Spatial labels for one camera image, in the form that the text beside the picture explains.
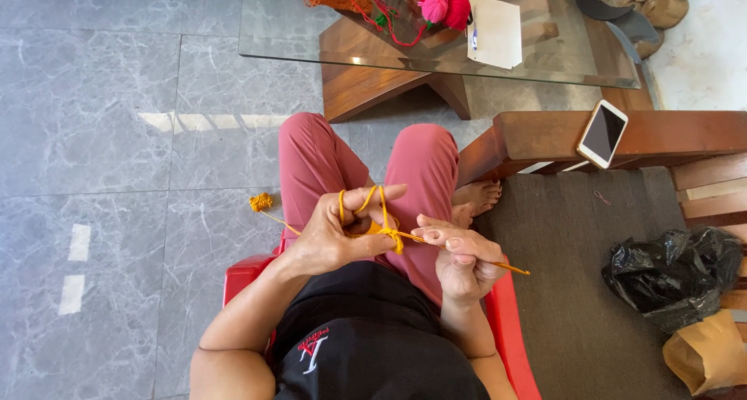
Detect heap of round stones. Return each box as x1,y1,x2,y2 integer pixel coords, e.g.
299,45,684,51
592,0,711,60

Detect brown paper bag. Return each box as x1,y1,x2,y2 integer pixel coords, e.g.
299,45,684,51
662,309,747,396

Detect red yarn strand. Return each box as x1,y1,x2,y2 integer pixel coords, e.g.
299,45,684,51
335,0,430,48

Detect person's bare foot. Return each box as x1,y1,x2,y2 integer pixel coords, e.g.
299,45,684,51
452,203,475,230
452,179,503,218

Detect dark grey round disc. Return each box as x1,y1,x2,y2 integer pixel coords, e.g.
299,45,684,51
574,0,635,22

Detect wooden table base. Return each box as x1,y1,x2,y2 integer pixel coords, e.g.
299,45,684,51
319,14,656,124

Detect pink trousers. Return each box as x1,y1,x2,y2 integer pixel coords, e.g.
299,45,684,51
278,112,461,309

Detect yellow crochet piece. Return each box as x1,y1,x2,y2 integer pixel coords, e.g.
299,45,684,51
348,218,405,256

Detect wooden bench frame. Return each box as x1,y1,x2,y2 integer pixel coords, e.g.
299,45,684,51
456,110,747,400

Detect grey curved panel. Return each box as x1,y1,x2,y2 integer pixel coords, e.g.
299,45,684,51
606,9,661,66

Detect pink pompom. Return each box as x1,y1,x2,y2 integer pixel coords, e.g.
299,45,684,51
421,0,449,25

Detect white and gold smartphone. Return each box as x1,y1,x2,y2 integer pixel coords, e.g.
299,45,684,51
575,99,630,171

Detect white paper sheet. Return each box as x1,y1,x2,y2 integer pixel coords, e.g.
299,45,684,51
466,0,524,70

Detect person's right hand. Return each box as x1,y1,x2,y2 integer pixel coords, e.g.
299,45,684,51
411,214,509,309

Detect black shirt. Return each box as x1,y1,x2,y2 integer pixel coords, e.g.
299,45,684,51
271,261,492,400

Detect yellow yarn strand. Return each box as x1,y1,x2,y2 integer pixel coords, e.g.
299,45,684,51
249,185,405,256

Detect yellow crochet hook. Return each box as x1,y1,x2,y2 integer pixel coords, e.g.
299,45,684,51
400,231,531,276

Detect red plastic chair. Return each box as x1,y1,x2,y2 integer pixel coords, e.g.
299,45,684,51
223,231,543,400

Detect person's left hand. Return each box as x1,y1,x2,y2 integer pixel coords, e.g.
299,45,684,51
286,184,409,278

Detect black plastic bag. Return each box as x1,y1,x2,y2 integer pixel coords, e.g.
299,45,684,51
600,227,743,335

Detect glass table top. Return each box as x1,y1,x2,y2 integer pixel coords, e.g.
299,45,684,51
238,0,642,90

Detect dark grey seat cushion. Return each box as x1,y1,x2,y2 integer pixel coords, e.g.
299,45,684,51
472,167,694,400

